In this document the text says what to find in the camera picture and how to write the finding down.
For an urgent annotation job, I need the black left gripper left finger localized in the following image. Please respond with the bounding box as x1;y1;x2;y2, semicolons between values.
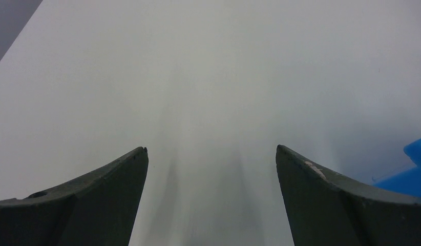
0;147;149;245

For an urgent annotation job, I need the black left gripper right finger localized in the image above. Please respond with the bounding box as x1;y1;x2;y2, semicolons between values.
276;145;421;245

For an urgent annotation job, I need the blue plastic bin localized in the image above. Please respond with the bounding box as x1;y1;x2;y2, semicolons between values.
374;138;421;197

